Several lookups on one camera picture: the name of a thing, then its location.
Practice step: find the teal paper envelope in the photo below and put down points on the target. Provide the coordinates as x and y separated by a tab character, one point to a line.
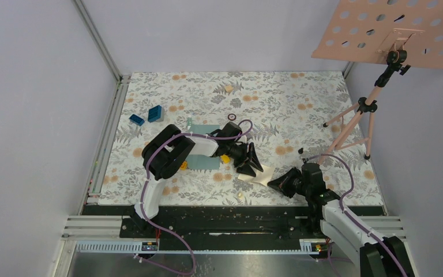
200	157

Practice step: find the green white glue stick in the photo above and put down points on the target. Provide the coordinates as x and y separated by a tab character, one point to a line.
189	122

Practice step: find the large blue lego brick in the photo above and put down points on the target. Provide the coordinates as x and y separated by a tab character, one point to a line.
156	114

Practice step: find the small blue lego brick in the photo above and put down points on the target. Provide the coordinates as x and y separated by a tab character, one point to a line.
135	119

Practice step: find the tan lined letter paper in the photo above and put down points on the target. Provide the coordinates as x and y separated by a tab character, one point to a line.
262	177

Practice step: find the floral patterned table mat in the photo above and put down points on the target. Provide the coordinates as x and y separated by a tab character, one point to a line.
287	110

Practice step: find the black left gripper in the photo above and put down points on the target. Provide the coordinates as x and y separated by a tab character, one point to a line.
246	168

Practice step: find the white slotted cable duct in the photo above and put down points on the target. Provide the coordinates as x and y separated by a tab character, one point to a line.
152	247

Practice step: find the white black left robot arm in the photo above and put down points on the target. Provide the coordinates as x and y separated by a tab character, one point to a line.
165	154

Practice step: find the pink music stand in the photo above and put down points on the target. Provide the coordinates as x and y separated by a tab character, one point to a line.
398	34

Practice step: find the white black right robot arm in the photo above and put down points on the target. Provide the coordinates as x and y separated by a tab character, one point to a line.
373	253

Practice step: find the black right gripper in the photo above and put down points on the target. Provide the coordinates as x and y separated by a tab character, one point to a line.
282	183

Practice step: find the small orange lego brick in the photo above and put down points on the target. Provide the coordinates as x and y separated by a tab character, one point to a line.
184	165

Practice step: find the yellow rectangular block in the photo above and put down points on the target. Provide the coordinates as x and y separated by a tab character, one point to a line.
225	159

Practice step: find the aluminium frame post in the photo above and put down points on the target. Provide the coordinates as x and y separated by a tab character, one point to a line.
97	39

